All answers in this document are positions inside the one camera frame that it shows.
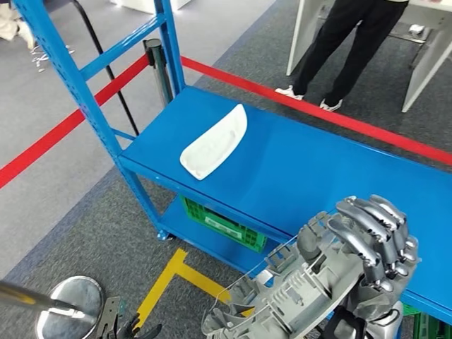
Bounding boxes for beige cloth bundle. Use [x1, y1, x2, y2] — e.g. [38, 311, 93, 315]
[0, 2, 36, 50]

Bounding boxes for white curved plastic part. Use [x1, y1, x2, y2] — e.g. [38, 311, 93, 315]
[179, 103, 248, 182]

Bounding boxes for blue metal shelf rack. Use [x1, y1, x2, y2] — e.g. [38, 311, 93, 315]
[12, 0, 452, 326]

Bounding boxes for green plastic crate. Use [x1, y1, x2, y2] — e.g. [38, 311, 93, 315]
[402, 303, 452, 339]
[180, 195, 268, 254]

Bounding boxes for yellow floor tape square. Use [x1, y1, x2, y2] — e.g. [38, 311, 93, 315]
[135, 248, 256, 329]

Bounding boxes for silver wheel cover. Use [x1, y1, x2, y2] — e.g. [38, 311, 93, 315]
[201, 209, 370, 339]

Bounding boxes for red barrier belt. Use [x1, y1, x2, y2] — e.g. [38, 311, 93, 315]
[0, 54, 151, 191]
[180, 56, 452, 167]

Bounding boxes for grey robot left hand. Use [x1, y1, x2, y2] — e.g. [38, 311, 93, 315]
[116, 312, 164, 339]

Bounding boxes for barrier stanchion post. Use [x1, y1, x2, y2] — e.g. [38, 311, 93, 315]
[0, 275, 106, 339]
[142, 38, 174, 109]

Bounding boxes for white display plinth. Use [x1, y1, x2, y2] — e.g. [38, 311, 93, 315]
[109, 0, 192, 15]

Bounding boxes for thick black hose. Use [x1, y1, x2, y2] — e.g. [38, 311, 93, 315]
[72, 0, 140, 137]

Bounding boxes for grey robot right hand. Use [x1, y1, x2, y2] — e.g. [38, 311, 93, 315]
[297, 194, 421, 325]

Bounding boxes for person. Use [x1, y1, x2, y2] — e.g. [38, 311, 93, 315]
[275, 0, 410, 113]

